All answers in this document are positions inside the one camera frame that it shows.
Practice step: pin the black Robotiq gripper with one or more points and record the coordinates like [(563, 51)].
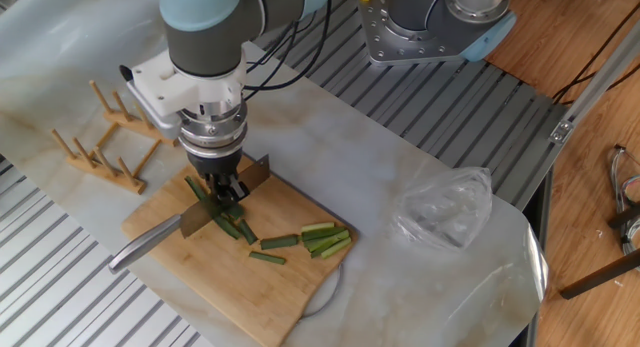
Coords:
[(215, 167)]

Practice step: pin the steel cleaver knife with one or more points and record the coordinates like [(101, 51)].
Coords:
[(145, 242)]

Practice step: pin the clear plastic bag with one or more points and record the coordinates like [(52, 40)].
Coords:
[(445, 212)]

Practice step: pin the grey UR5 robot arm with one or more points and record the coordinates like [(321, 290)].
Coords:
[(200, 47)]

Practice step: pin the short dark garlic leaf piece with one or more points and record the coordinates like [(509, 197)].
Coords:
[(279, 242), (235, 212), (227, 227), (248, 232), (267, 258)]

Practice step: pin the long green garlic stalk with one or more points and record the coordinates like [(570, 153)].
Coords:
[(195, 188)]

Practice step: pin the pale green garlic piece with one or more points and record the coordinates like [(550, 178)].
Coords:
[(317, 227), (336, 248)]

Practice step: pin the dark green garlic piece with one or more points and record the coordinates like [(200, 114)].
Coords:
[(322, 249), (322, 233), (325, 241)]

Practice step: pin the bamboo cutting board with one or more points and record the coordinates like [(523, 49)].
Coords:
[(280, 297)]

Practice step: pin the wooden peg rack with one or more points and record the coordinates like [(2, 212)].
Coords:
[(100, 169)]

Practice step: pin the marble pattern table mat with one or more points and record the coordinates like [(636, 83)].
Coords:
[(375, 152)]

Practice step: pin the dark wooden bar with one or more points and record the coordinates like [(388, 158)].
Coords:
[(600, 274)]

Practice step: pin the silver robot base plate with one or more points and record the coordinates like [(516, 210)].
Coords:
[(380, 37)]

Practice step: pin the aluminium frame beam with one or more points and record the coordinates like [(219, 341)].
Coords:
[(585, 102)]

